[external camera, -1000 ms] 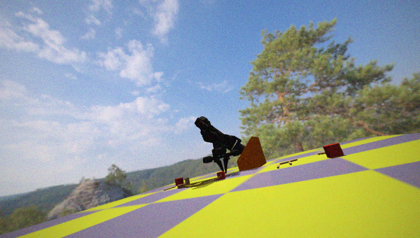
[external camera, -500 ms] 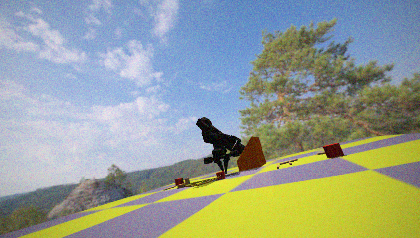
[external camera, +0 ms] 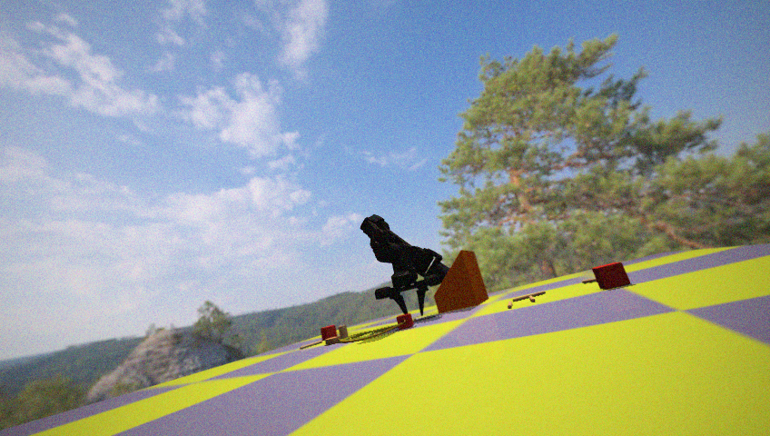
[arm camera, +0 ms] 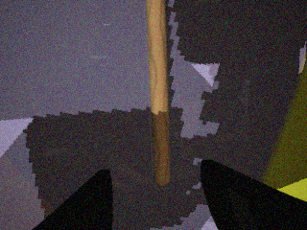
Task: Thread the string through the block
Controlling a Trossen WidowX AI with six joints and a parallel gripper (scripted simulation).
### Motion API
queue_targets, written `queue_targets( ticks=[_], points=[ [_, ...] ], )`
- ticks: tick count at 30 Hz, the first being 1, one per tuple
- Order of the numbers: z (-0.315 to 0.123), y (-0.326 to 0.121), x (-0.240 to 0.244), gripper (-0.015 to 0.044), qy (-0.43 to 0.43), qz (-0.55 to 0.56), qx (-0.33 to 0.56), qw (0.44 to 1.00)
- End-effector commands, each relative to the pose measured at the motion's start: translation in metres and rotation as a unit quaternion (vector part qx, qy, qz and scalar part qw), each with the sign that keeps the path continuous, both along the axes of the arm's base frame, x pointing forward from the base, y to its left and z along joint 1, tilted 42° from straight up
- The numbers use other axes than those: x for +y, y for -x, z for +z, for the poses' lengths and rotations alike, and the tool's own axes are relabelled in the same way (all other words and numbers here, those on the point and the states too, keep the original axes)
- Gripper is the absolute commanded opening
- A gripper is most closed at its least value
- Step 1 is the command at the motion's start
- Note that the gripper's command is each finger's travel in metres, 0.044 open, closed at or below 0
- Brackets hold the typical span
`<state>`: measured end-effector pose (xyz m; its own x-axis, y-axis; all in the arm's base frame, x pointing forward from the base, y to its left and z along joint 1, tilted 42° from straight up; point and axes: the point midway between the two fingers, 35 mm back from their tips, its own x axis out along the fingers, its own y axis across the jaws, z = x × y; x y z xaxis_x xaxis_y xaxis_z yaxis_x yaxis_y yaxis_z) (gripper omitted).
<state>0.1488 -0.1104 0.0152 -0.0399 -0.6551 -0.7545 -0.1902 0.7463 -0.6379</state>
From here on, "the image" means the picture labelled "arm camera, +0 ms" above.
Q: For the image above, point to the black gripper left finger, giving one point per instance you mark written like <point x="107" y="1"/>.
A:
<point x="89" y="208"/>

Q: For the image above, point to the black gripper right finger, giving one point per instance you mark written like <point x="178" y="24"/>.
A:
<point x="237" y="202"/>

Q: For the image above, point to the light wooden stick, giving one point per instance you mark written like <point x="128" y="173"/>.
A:
<point x="159" y="89"/>

